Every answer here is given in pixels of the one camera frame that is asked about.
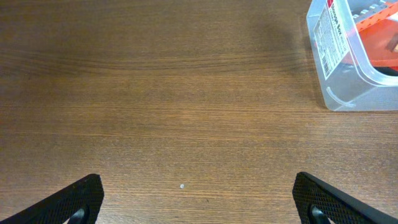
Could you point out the clear plastic storage container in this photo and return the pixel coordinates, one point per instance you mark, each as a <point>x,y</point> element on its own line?
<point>347,79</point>

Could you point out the orange scraper with wooden handle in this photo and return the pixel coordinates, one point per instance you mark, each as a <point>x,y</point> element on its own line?
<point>379,42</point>

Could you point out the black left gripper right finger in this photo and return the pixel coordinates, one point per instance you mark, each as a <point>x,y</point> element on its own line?
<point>319,202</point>

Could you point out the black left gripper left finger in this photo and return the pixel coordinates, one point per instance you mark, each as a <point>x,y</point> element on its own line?
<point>80,202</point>

